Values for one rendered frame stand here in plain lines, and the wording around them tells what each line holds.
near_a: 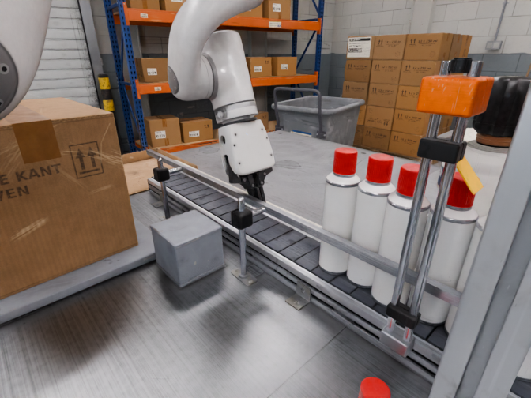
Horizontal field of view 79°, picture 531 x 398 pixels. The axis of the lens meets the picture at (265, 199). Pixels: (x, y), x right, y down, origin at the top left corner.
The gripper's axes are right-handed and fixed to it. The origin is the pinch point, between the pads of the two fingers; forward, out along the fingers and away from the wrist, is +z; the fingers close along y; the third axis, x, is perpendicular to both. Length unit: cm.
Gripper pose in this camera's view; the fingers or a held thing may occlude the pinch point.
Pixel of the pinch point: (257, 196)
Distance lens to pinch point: 66.1
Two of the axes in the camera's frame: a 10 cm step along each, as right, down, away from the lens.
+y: 7.4, -2.8, 6.2
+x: -6.4, 0.2, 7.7
